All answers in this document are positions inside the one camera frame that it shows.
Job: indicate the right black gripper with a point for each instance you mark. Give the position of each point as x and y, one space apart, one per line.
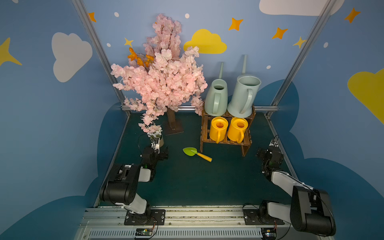
263 154

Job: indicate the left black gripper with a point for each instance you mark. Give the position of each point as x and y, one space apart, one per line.
162 153

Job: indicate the yellow watering can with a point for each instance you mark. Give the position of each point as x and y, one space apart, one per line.
237 129
218 129

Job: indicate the pale blue watering can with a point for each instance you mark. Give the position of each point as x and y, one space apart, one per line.
245 92

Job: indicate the brown wooden slatted shelf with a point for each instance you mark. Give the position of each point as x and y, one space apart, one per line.
227 129

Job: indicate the sage green watering can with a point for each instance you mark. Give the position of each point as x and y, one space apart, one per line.
216 101

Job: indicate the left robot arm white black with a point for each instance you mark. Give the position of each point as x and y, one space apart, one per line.
120 186

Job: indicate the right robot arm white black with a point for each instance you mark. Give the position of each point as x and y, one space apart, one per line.
310 209

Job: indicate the small potted white flowers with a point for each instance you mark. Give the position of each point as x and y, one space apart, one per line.
156 137

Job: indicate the green yellow toy shovel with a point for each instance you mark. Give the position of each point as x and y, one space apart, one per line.
190 151

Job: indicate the pink blossom artificial tree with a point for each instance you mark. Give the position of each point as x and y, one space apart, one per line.
163 77

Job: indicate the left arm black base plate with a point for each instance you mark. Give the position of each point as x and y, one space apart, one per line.
149 218

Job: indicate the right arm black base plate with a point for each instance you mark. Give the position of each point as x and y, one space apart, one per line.
254 217

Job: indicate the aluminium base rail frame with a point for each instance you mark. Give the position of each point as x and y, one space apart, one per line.
184 222

